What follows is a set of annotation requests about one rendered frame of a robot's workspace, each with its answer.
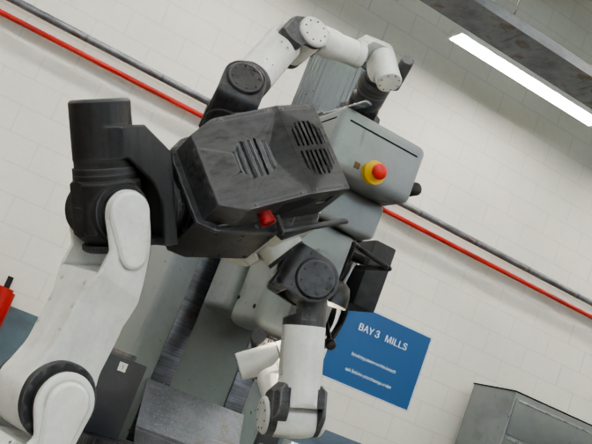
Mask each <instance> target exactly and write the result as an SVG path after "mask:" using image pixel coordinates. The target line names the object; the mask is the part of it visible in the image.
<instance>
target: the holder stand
mask: <svg viewBox="0 0 592 444"><path fill-rule="evenodd" d="M136 358H137V357H136V356H134V355H132V354H129V353H127V352H125V351H121V350H118V349H116V348H114V347H113V349H112V351H111V352H110V354H109V356H108V358H107V361H106V363H105V365H104V366H103V368H102V370H101V372H100V376H99V379H98V381H97V385H96V392H97V398H96V404H95V408H94V411H93V414H92V417H91V418H90V419H89V421H88V423H87V424H86V425H85V428H84V431H87V432H89V433H94V434H97V435H99V436H102V437H105V438H108V439H110V440H117V439H118V437H119V434H120V432H121V430H122V426H123V424H124V422H125V419H126V417H127V415H128V413H129V410H130V407H131V405H132V403H133V400H134V398H135V395H136V393H137V390H138V388H139V385H140V383H141V380H142V379H143V376H144V373H145V370H146V366H144V365H142V364H139V363H137V362H135V361H136Z"/></svg>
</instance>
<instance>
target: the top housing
mask: <svg viewBox="0 0 592 444"><path fill-rule="evenodd" d="M320 120H321V122H322V126H323V128H324V129H325V132H326V134H327V136H328V139H329V141H330V143H331V146H332V148H333V150H334V153H335V154H336V156H337V160H338V162H339V164H340V167H341V168H342V170H343V173H344V176H345V179H346V180H347V182H348V185H349V187H350V190H352V191H354V192H356V193H358V194H360V195H362V196H363V197H365V198H367V199H369V200H371V201H373V202H375V203H377V204H379V205H380V206H387V205H393V204H403V203H405V202H406V201H407V200H408V198H409V196H410V193H411V190H412V187H413V184H414V181H415V180H416V177H417V174H418V170H419V168H420V165H421V162H422V159H423V157H424V152H423V150H422V149H421V148H420V147H419V146H417V145H415V144H414V143H412V142H410V141H408V140H406V139H405V138H403V137H400V136H398V135H397V134H396V133H394V132H392V131H391V130H389V129H386V128H384V127H383V126H381V125H380V124H378V123H376V122H374V121H372V120H370V119H368V118H367V117H365V116H363V115H361V114H360V113H358V112H356V111H354V110H353V109H351V108H348V107H345V108H342V109H339V110H337V111H335V112H332V113H329V114H327V115H323V116H320ZM372 160H377V161H380V162H381V163H382V164H383V165H384V166H385V167H386V168H387V175H386V177H385V179H384V181H383V182H382V183H380V184H377V185H369V184H367V183H366V182H365V181H364V180H363V178H362V175H361V170H362V167H363V166H364V165H365V164H366V163H367V162H368V161H372ZM355 161H357V162H359V163H360V167H359V169H357V168H355V167H353V166H354V163H355Z"/></svg>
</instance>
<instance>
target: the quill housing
mask: <svg viewBox="0 0 592 444"><path fill-rule="evenodd" d="M302 241H303V242H304V244H306V245H308V246H309V247H311V248H312V249H321V250H323V251H325V252H327V253H329V254H332V257H331V259H330V260H331V261H332V262H333V263H334V265H335V266H336V268H337V271H338V275H339V276H340V274H341V271H342V268H343V267H344V263H345V260H346V256H348V255H347V254H348V252H349V249H350V247H351V244H352V242H353V241H354V240H353V239H352V237H351V236H349V235H347V234H345V233H342V232H340V231H338V230H337V229H335V228H333V227H331V226H330V227H324V228H320V229H314V231H312V232H311V233H309V234H308V235H307V236H305V237H304V238H303V239H302ZM277 265H278V264H276V265H275V266H274V267H272V268H271V269H270V268H269V265H267V264H266V262H265V261H261V262H259V263H255V264H252V265H250V268H249V270H248V274H247V276H246V279H245V281H244V284H243V286H242V288H241V290H240V294H239V295H238V297H237V301H236V303H235V306H234V309H233V312H232V320H233V322H234V324H236V325H237V326H239V327H242V328H243V329H247V330H249V331H251V332H253V331H254V330H256V329H261V330H263V331H264V333H265V334H267V335H270V336H273V337H276V338H278V339H280V340H281V335H282V324H283V317H285V316H287V315H289V312H290V310H291V307H292V304H290V303H288V302H287V301H285V300H283V299H282V298H280V297H279V296H277V295H276V294H275V293H274V292H272V291H270V290H268V289H267V286H266V285H267V284H268V280H269V278H270V276H271V274H272V272H273V271H274V269H275V268H276V267H277ZM331 309H332V307H330V306H327V319H326V323H327V320H328V319H329V314H330V311H331Z"/></svg>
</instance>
